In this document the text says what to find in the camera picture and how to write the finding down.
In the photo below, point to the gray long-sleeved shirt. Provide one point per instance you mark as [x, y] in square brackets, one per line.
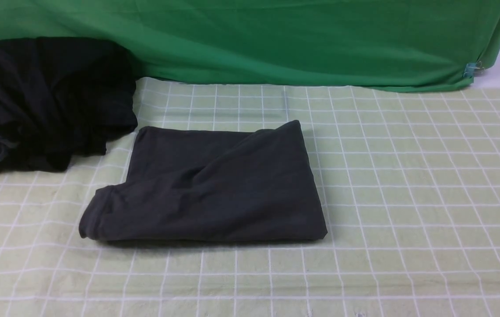
[223, 187]

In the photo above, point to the green checkered tablecloth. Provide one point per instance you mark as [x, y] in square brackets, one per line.
[410, 186]

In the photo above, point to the green backdrop cloth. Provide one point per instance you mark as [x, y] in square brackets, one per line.
[390, 45]

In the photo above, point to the pile of black clothes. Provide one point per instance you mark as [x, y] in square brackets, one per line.
[62, 97]

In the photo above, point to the blue binder clip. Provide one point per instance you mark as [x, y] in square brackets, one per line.
[473, 69]

